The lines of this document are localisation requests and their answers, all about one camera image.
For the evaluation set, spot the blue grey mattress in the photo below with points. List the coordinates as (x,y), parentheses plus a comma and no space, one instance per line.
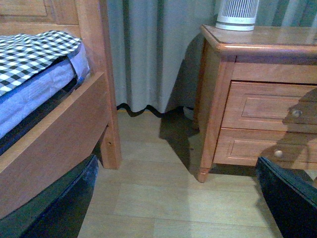
(24,99)

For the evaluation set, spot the grey-green curtain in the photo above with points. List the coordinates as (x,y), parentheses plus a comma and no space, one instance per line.
(156,48)

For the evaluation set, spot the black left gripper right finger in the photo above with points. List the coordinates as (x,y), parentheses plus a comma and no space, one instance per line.
(291,200)

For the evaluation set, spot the wooden drawer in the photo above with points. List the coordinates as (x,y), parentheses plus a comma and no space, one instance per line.
(291,150)
(271,106)

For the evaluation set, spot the black white checkered blanket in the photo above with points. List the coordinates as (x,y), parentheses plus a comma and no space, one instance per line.
(23,55)

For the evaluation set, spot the wooden nightstand frame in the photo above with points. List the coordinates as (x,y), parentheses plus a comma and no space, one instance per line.
(286,55)

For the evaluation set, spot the wooden bed frame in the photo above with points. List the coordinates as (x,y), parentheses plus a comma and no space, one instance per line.
(85,121)

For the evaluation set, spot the white ribbed air purifier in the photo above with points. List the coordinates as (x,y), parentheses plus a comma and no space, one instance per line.
(237,15)

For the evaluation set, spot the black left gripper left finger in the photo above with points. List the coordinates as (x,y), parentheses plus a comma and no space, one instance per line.
(59,210)

